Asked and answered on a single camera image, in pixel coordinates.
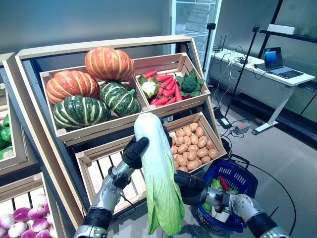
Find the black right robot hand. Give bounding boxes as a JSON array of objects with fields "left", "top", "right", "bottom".
[{"left": 174, "top": 170, "right": 208, "bottom": 206}]

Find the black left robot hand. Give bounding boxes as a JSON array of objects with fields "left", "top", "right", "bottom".
[{"left": 121, "top": 136, "right": 150, "bottom": 170}]

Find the blue plastic shopping basket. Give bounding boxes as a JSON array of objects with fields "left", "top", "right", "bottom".
[{"left": 195, "top": 153, "right": 259, "bottom": 234}]

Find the red chili pepper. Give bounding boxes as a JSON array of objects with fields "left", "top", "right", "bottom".
[{"left": 219, "top": 176, "right": 230, "bottom": 191}]

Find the green striped pumpkin with stem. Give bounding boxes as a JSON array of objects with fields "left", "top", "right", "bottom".
[{"left": 100, "top": 81, "right": 141, "bottom": 117}]

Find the white cauliflower with leaves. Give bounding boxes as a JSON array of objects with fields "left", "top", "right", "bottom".
[{"left": 138, "top": 75, "right": 160, "bottom": 99}]

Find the dark green striped pumpkin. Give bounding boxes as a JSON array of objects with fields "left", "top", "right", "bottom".
[{"left": 53, "top": 95, "right": 111, "bottom": 132}]

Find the black power adapter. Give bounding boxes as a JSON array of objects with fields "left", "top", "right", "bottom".
[{"left": 217, "top": 117, "right": 232, "bottom": 129}]

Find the grey box with red button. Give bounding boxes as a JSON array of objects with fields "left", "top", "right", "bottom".
[{"left": 234, "top": 123, "right": 251, "bottom": 135}]

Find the green broccoli with leaves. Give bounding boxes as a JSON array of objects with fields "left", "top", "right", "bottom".
[{"left": 177, "top": 68, "right": 206, "bottom": 97}]

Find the orange striped pumpkin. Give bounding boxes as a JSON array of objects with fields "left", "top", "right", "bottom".
[
  {"left": 46, "top": 70, "right": 101, "bottom": 106},
  {"left": 85, "top": 47, "right": 135, "bottom": 82}
]

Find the wooden vegetable display shelf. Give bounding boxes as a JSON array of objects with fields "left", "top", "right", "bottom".
[
  {"left": 0, "top": 52, "right": 65, "bottom": 238},
  {"left": 14, "top": 34, "right": 227, "bottom": 238}
]

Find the black router with antennas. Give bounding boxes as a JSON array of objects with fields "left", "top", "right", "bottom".
[{"left": 212, "top": 34, "right": 227, "bottom": 53}]

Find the glass door cabinet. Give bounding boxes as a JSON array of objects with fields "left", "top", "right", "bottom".
[{"left": 169, "top": 0, "right": 222, "bottom": 67}]

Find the open laptop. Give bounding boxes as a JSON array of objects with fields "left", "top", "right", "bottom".
[{"left": 263, "top": 47, "right": 304, "bottom": 79}]

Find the white desk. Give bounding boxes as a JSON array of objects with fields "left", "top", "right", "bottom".
[{"left": 210, "top": 48, "right": 316, "bottom": 136}]

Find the white flat box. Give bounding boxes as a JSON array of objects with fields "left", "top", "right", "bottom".
[{"left": 266, "top": 24, "right": 298, "bottom": 35}]

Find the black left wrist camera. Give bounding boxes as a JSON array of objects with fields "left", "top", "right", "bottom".
[{"left": 112, "top": 173, "right": 132, "bottom": 189}]

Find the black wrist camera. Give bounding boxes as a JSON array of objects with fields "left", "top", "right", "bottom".
[
  {"left": 112, "top": 173, "right": 132, "bottom": 189},
  {"left": 214, "top": 192, "right": 231, "bottom": 214}
]

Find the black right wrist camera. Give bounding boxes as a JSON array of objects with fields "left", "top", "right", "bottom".
[{"left": 214, "top": 192, "right": 231, "bottom": 214}]

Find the dark blue wall shelf rack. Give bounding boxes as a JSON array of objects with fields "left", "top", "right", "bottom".
[{"left": 259, "top": 0, "right": 317, "bottom": 124}]

